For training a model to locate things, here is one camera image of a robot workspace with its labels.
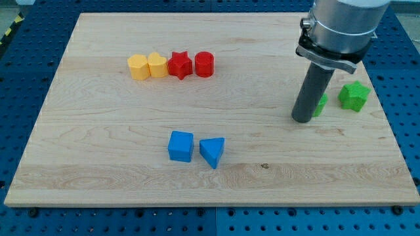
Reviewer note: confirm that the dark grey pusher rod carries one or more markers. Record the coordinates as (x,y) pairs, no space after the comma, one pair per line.
(311,92)

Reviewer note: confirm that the black clamp bracket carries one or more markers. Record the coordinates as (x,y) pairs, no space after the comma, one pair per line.
(342,52)

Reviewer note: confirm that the green circle block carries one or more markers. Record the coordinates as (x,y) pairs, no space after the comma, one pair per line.
(320,107)

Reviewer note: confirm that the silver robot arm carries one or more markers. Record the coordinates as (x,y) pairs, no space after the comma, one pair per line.
(347,17)

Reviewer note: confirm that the green star block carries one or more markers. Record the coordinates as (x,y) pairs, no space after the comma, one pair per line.
(354,96)

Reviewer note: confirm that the red circle block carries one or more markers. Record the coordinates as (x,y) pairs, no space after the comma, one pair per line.
(204,64)

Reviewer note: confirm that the red star block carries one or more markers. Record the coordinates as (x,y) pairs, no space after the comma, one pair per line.
(180,65)

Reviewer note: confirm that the blue triangle block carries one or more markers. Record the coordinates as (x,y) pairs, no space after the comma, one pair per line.
(211,150)

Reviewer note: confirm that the blue cube block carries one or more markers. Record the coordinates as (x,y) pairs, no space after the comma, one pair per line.
(181,145)

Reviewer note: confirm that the yellow heart block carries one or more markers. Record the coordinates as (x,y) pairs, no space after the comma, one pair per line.
(157,65)

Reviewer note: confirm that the wooden board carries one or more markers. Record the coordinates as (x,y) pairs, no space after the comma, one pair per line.
(101,137)

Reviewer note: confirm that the yellow pentagon block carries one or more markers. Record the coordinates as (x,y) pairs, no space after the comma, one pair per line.
(138,66)

